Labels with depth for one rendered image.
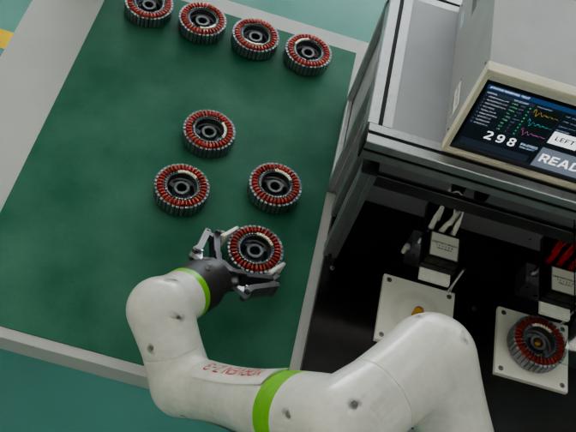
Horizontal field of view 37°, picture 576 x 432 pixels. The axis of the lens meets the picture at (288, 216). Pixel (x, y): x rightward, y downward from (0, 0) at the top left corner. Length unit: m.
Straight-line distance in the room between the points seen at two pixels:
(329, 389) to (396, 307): 0.68
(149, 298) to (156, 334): 0.06
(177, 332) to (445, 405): 0.46
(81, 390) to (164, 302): 1.04
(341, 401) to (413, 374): 0.11
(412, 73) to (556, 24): 0.27
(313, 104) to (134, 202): 0.50
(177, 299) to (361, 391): 0.43
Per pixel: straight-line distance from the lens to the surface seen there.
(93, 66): 2.00
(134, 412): 2.38
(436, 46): 1.71
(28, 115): 1.91
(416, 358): 1.12
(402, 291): 1.75
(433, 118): 1.58
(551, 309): 1.75
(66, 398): 2.39
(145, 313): 1.39
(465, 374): 1.16
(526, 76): 1.42
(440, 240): 1.67
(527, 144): 1.52
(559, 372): 1.81
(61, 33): 2.07
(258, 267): 1.69
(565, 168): 1.56
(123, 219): 1.76
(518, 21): 1.51
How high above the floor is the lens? 2.21
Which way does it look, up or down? 54 degrees down
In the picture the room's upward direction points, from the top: 21 degrees clockwise
